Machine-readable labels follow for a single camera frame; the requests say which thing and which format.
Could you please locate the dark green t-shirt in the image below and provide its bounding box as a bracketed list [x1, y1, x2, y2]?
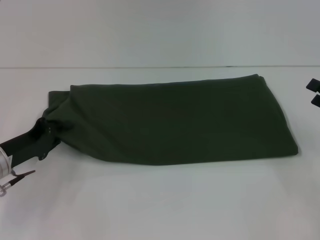
[42, 73, 300, 168]

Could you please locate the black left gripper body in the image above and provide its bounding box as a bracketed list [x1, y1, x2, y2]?
[0, 117, 62, 167]

